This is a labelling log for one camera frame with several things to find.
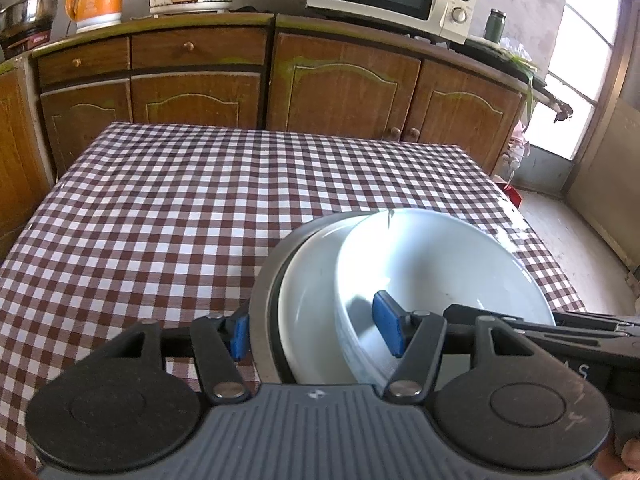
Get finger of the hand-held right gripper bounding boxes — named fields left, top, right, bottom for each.
left=444, top=304, right=626, bottom=337
left=555, top=312, right=640, bottom=328

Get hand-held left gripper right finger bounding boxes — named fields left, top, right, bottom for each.
left=372, top=291, right=551, bottom=405

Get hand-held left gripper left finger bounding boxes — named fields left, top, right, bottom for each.
left=85, top=304, right=251, bottom=405

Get stainless steel bowl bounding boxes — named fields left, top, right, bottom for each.
left=248, top=211, right=391, bottom=386

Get blue patterned bowl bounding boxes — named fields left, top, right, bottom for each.
left=334, top=208, right=557, bottom=386

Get person's right hand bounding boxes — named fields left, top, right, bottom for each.
left=595, top=437, right=640, bottom=480

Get brown checkered tablecloth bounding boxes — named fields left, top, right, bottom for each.
left=0, top=121, right=588, bottom=471

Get glass paned door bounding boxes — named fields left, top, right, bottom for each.
left=520, top=0, right=640, bottom=271

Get pink plastic bags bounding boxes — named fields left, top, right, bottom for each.
left=505, top=120, right=531, bottom=171

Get dark wooden stick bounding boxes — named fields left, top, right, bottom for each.
left=532, top=85, right=574, bottom=122

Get green onion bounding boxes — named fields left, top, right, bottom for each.
left=505, top=55, right=538, bottom=118

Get double-door wooden cabinet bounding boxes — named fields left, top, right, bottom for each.
left=267, top=14, right=536, bottom=176

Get black flat cooktop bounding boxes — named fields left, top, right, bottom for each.
left=450, top=37, right=546, bottom=91

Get clear plastic bag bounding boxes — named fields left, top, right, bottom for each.
left=500, top=37, right=533, bottom=63

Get single-door wooden cabinet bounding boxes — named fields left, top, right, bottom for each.
left=0, top=55, right=56, bottom=261

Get green thermos bottle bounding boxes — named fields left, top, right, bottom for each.
left=484, top=8, right=507, bottom=44

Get red black induction cooker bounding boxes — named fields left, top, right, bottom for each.
left=0, top=27, right=53, bottom=58

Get steel pot with handles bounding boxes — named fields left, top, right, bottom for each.
left=0, top=0, right=68, bottom=36

